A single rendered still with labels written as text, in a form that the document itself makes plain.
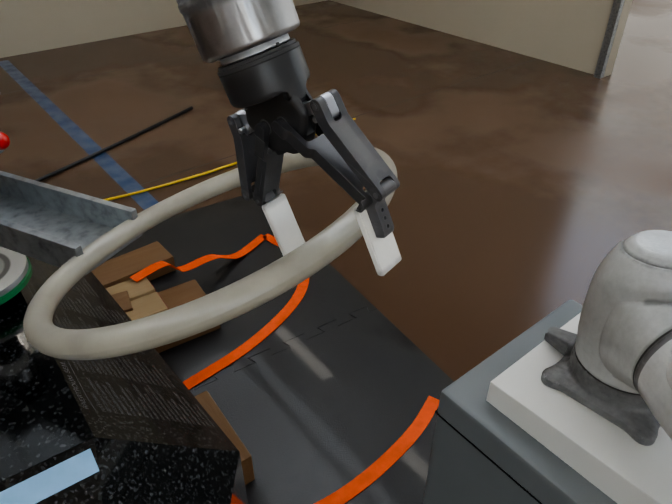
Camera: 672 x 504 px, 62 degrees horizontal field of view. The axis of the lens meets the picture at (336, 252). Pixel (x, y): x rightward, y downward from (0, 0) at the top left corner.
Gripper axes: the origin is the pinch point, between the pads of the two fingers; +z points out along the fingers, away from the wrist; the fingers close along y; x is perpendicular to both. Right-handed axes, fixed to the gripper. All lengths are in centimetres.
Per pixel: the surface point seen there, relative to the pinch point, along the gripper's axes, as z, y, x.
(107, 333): -2.6, 10.5, 20.1
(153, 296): 52, 157, -32
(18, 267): 4, 88, 11
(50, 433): 22, 53, 26
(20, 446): 22, 54, 30
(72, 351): -1.6, 14.3, 22.8
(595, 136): 120, 121, -327
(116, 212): -4.2, 47.5, 1.4
